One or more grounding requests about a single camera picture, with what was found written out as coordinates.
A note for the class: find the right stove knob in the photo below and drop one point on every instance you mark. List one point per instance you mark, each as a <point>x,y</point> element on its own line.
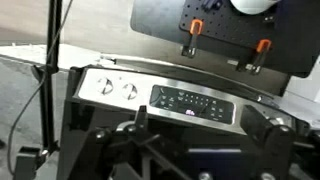
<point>129,91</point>

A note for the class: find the black tripod pole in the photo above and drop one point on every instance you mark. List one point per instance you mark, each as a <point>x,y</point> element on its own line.
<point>44,75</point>

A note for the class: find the right orange clamp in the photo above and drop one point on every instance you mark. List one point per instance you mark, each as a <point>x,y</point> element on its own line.
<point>255,63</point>

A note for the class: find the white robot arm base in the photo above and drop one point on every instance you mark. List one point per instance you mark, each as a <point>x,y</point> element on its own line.
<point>253,7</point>

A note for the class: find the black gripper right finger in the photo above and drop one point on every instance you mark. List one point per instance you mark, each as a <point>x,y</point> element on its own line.
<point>275,143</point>

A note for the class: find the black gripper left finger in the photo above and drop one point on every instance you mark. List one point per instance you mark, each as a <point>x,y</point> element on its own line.
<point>104,150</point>

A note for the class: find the left stove knob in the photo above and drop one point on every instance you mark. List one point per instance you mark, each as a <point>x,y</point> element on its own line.
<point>104,86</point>

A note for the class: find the stove knob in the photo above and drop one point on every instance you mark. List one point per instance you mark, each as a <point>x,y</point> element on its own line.
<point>104,86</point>
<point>129,91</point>

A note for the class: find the left orange clamp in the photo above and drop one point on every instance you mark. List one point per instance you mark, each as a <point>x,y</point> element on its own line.
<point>195,30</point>

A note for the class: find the stainless steel stove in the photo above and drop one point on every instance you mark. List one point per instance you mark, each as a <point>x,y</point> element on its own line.
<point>193,130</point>

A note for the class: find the black perforated mounting board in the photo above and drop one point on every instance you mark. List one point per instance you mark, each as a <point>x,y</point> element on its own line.
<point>224,22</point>

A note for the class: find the orange clamp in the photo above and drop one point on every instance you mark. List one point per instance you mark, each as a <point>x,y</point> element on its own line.
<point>255,63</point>
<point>195,30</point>

